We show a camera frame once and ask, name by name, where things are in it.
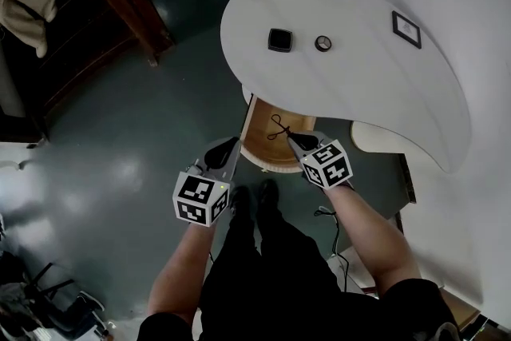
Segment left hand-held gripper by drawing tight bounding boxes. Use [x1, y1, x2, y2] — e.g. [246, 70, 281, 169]
[172, 137, 243, 228]

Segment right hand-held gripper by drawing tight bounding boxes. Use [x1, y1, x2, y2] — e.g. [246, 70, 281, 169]
[287, 130, 355, 191]

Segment black string item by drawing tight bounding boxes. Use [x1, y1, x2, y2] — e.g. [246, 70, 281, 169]
[266, 113, 295, 141]

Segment wooden drawer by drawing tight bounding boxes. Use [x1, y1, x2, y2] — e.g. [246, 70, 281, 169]
[239, 93, 320, 174]

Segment small black square box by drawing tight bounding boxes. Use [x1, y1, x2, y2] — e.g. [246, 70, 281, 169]
[267, 27, 294, 53]

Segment person's left forearm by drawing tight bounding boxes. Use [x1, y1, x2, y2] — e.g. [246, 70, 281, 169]
[147, 220, 220, 327]

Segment person's right forearm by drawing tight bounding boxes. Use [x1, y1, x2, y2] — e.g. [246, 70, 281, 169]
[323, 182, 422, 299]

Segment white table top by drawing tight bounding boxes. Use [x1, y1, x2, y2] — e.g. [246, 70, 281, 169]
[220, 0, 473, 174]

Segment person's left black shoe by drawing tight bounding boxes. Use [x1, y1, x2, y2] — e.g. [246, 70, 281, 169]
[228, 184, 252, 217]

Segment person's black shoe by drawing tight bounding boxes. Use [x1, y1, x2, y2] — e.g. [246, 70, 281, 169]
[228, 184, 252, 217]
[257, 178, 280, 213]

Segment person's right black shoe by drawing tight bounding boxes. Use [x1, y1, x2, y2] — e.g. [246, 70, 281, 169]
[257, 178, 280, 213]

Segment cream rounded table shelf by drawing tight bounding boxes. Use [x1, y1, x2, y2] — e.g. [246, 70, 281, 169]
[351, 120, 417, 155]

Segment person's black clothing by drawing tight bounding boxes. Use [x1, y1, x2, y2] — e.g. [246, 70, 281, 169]
[137, 206, 461, 341]

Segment dark wooden furniture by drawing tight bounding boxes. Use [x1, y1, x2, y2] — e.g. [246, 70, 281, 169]
[38, 0, 177, 121]

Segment black folding stand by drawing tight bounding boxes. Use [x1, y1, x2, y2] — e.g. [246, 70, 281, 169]
[0, 251, 107, 337]

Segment black cable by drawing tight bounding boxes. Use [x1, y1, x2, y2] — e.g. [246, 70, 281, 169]
[314, 206, 353, 292]

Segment black picture frame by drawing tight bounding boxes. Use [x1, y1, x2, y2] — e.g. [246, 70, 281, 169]
[391, 10, 423, 50]

